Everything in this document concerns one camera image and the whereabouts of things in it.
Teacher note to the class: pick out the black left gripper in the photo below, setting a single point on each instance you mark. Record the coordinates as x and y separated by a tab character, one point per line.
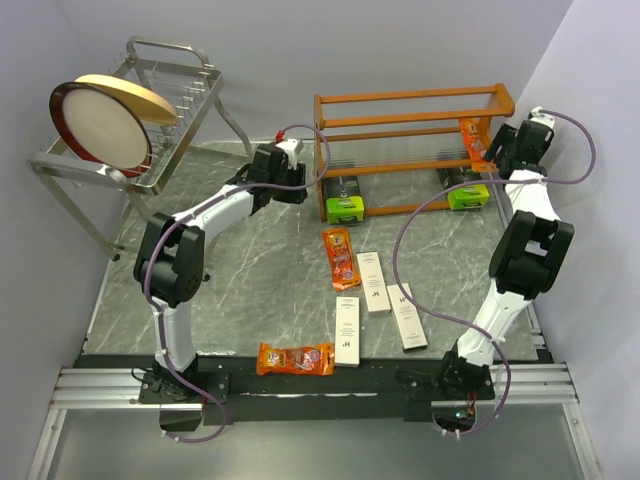
295	196

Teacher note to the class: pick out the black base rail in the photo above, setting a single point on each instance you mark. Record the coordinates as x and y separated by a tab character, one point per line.
377	388

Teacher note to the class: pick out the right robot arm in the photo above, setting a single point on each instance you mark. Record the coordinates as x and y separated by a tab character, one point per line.
528	256

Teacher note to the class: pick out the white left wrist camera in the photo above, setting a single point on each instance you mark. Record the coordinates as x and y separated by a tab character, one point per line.
292	148

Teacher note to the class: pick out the white box right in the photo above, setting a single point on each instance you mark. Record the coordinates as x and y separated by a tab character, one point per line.
409	326

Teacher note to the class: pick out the orange razor pack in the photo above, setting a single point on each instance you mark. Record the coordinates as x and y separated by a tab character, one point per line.
475	136
315	360
344	273

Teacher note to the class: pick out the orange wooden shelf rack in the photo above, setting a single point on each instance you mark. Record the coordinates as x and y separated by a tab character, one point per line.
403	131

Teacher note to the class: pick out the white box left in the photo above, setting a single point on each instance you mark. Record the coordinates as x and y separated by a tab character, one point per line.
347	332

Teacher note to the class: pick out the tan wooden plate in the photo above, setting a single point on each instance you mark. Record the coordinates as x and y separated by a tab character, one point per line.
147	105

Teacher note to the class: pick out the red rimmed white plate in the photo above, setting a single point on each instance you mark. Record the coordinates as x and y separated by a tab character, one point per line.
99	128

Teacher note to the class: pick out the white box middle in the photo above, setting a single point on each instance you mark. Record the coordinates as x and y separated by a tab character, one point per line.
372	280

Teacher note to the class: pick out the white box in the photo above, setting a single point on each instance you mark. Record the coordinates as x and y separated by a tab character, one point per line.
347	332
372	280
409	326

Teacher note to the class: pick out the black green razor box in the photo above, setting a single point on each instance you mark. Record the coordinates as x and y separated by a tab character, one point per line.
343	201
468	197

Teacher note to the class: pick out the steel dish rack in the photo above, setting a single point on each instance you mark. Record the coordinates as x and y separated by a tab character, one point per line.
181	73

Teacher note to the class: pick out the aluminium frame rail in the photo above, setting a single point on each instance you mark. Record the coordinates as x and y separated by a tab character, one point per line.
90	389

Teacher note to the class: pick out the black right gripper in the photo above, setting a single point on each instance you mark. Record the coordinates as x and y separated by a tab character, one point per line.
504	136

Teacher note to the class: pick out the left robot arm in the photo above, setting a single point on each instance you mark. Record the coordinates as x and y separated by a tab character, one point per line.
170	262

